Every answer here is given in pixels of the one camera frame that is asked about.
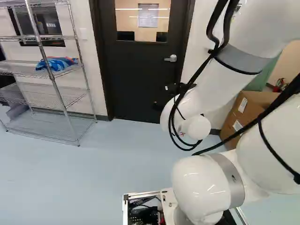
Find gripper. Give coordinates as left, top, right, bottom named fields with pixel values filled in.
left=163, top=82, right=183, bottom=95

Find dark door with silver handle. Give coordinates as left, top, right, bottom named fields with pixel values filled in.
left=98, top=0, right=189, bottom=124

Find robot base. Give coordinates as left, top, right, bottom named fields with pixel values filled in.
left=123, top=187, right=249, bottom=225

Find brown cardboard box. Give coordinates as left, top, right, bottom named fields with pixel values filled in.
left=219, top=90, right=282, bottom=151

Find red fire extinguisher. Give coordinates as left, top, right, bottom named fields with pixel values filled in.
left=273, top=77, right=288, bottom=93

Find blue patterned cloth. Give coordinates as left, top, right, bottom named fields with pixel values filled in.
left=35, top=56, right=79, bottom=72

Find chrome wire shelf rack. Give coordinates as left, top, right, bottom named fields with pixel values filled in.
left=0, top=0, right=98, bottom=147

